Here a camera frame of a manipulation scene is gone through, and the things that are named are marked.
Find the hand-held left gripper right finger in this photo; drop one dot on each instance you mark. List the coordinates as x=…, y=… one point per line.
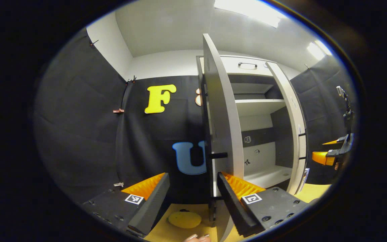
x=230, y=201

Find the small ceiling light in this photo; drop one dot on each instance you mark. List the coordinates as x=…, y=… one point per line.
x=318, y=50

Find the silver cloth clip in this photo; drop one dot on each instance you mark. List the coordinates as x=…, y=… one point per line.
x=119, y=184

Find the white grey cabinet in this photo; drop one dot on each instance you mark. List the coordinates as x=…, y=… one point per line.
x=264, y=158

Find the copper cloth clip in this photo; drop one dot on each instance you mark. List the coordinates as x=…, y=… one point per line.
x=119, y=110

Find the black backdrop cloth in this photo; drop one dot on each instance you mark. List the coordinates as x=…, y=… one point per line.
x=324, y=111
x=89, y=134

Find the beige cabinet drawer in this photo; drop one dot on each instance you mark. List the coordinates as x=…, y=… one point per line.
x=247, y=69

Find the dark cloth clip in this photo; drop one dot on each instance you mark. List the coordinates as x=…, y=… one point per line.
x=94, y=42
x=131, y=79

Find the white cabinet shelf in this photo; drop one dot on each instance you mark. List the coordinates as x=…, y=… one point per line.
x=259, y=107

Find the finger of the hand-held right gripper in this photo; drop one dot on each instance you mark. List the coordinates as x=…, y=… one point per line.
x=339, y=139
x=323, y=158

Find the long ceiling light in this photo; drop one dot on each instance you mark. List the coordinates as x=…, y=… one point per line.
x=250, y=11

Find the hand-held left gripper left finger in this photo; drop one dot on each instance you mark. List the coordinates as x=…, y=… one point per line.
x=151, y=205

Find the yellow round object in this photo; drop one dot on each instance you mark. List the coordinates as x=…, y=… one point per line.
x=184, y=219

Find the white cabinet door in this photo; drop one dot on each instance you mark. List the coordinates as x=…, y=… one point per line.
x=294, y=141
x=223, y=117

